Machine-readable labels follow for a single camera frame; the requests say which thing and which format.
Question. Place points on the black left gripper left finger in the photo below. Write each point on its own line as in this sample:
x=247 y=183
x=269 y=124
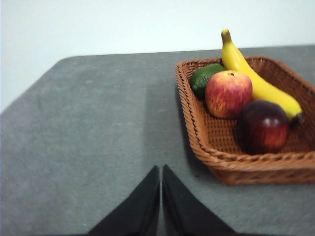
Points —
x=137 y=211

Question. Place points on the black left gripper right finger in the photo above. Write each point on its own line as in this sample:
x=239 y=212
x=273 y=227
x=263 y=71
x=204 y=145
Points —
x=184 y=211

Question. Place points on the dark red plum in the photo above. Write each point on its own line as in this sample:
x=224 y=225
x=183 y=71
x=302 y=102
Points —
x=263 y=127

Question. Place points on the brown wicker basket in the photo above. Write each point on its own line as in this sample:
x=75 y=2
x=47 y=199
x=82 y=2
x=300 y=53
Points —
x=221 y=142

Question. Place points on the red yellow apple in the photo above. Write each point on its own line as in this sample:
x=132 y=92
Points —
x=227 y=94

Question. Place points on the yellow banana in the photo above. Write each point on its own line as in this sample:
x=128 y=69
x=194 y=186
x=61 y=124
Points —
x=258 y=83

